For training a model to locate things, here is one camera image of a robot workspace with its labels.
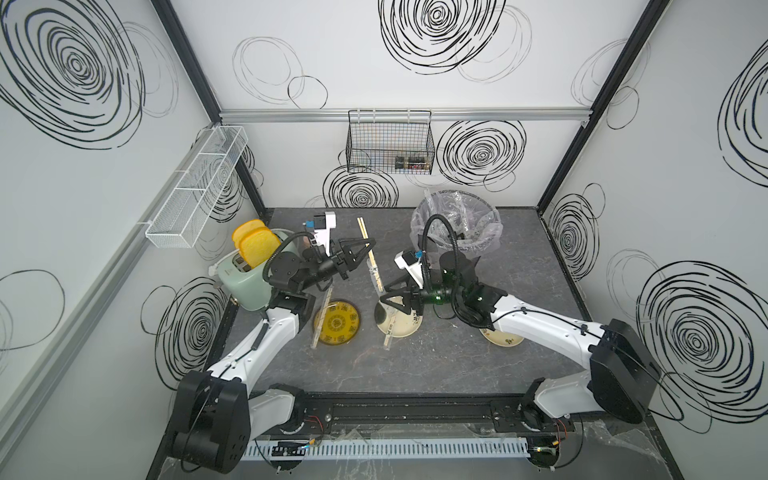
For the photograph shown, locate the black corrugated cable hose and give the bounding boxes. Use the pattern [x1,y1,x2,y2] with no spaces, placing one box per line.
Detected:
[419,213,460,283]

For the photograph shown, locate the yellow bread slice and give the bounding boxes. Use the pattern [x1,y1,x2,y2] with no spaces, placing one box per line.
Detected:
[239,228,282,268]
[232,219,265,248]

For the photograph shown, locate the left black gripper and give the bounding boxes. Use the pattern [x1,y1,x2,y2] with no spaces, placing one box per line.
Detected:
[297,242,372,297]

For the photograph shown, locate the wrapped chopsticks on yellow plate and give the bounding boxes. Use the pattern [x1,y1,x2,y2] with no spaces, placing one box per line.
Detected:
[311,284,333,350]

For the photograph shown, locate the front yellow bread slice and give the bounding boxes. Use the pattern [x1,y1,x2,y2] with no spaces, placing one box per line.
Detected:
[239,228,282,268]

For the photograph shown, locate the wrapped chopsticks on middle plate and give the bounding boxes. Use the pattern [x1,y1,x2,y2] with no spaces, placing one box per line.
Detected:
[383,306,398,351]

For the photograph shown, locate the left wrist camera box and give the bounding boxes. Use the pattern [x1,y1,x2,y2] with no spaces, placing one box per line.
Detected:
[304,211,337,256]

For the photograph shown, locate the clear plastic bin liner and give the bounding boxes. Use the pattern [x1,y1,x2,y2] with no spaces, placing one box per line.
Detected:
[410,188,503,259]

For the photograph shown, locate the clear plastic chopstick wrapper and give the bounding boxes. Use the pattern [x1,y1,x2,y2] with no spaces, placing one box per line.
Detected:
[368,265,385,296]

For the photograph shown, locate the cream plate with red marks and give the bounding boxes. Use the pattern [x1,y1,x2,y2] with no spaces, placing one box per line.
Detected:
[480,329,524,348]

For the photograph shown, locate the white wire wall shelf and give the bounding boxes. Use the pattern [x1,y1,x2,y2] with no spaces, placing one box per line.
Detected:
[145,125,247,249]

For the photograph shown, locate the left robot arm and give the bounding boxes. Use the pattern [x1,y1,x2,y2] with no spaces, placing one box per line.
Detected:
[147,238,376,479]

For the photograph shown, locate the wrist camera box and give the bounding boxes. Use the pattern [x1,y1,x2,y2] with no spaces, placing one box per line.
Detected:
[394,249,424,288]
[304,211,337,256]

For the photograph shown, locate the mint green toaster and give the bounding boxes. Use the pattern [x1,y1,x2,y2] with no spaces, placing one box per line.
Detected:
[208,229,292,311]

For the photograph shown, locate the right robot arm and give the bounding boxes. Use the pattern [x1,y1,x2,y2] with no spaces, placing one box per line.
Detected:
[380,249,661,431]

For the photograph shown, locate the back yellow bread slice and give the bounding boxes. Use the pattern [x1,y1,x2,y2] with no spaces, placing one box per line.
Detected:
[232,219,265,248]

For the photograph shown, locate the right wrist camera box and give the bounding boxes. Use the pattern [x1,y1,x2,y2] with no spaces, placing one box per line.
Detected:
[394,249,424,288]

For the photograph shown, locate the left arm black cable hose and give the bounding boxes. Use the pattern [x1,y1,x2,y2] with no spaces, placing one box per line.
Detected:
[262,231,313,283]

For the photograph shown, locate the aluminium wall rail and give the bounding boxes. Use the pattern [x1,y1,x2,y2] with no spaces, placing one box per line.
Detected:
[220,107,592,124]

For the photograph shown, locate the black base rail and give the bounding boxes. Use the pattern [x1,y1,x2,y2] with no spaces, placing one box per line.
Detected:
[257,392,578,438]

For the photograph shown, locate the black wire wall basket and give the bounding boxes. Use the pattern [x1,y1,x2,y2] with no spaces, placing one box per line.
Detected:
[345,120,436,175]

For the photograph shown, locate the yellow patterned plate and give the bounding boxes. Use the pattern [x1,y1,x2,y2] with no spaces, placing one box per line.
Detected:
[319,300,361,346]

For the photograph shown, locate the cream plate with black patch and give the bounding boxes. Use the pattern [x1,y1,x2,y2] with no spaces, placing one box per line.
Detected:
[374,302,423,338]

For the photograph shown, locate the white slotted cable duct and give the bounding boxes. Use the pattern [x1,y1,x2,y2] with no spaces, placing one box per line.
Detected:
[242,438,530,462]

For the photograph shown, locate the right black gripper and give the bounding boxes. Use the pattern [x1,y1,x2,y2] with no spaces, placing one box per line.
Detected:
[379,274,462,318]

